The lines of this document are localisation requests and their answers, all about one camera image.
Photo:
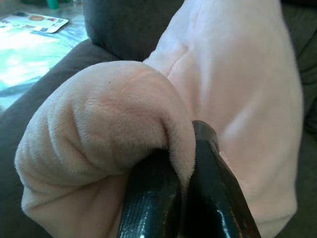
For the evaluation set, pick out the pink plush pillow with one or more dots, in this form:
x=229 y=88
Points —
x=235 y=74

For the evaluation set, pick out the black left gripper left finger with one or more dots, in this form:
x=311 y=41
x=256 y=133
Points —
x=151 y=198

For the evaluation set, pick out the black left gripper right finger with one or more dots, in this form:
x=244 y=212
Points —
x=213 y=198

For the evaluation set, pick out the grey-brown suede sofa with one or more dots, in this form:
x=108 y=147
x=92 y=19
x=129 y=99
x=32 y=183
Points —
x=119 y=22

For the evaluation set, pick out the teal plastic container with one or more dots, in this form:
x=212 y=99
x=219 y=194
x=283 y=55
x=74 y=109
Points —
x=53 y=3

